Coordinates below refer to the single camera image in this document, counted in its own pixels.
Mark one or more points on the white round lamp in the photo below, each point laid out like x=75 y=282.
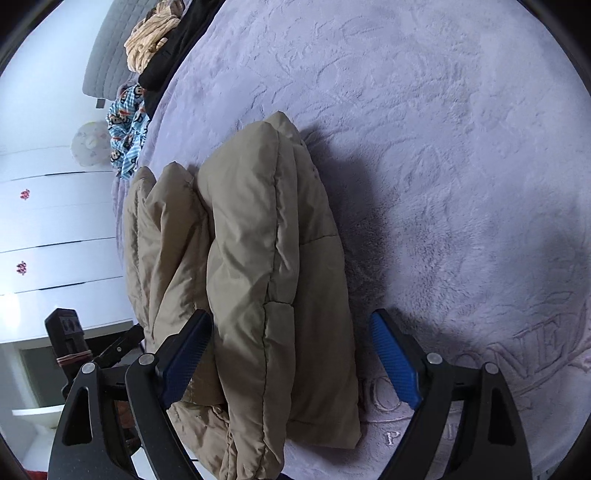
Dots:
x=90 y=143

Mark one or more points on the blue monkey print cloth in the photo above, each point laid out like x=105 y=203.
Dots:
x=124 y=134

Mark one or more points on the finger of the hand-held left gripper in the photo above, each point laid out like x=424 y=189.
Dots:
x=120 y=346

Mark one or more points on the white drawer dresser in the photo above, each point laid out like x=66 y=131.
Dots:
x=60 y=230

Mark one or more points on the tan knit cloth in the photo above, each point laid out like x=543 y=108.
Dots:
x=147 y=41

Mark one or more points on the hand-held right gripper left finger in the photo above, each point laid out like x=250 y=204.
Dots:
x=184 y=360

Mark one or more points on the grey padded headboard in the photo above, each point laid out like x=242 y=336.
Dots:
x=115 y=46

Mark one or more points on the beige puffer jacket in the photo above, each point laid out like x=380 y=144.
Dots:
x=258 y=258

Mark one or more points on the black cloth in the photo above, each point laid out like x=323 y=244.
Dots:
x=171 y=55

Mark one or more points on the small red sticker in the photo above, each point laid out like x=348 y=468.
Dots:
x=25 y=194
x=21 y=267

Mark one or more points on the lavender plush bed blanket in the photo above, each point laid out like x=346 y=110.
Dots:
x=438 y=184

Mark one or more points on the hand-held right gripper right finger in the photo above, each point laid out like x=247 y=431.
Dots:
x=397 y=360

